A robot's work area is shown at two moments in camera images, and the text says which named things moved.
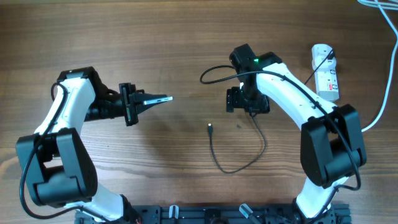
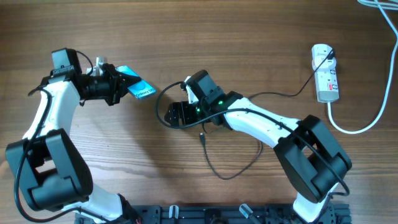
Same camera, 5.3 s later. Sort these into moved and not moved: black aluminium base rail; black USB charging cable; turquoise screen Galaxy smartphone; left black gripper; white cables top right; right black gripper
Moved: left black gripper; turquoise screen Galaxy smartphone; black USB charging cable; right black gripper
Not moved: white cables top right; black aluminium base rail
